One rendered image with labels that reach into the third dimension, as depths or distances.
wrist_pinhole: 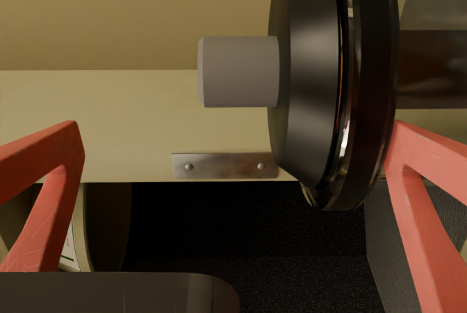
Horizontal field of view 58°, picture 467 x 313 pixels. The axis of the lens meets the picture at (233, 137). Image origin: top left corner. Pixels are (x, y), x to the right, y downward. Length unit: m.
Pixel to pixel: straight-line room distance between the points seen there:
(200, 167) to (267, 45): 0.14
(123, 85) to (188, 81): 0.05
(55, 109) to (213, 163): 0.13
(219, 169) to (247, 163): 0.02
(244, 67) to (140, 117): 0.16
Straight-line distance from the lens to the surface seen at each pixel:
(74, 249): 0.39
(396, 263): 0.51
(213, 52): 0.16
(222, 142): 0.28
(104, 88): 0.35
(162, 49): 0.72
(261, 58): 0.16
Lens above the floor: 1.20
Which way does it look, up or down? 1 degrees down
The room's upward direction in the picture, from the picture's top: 90 degrees counter-clockwise
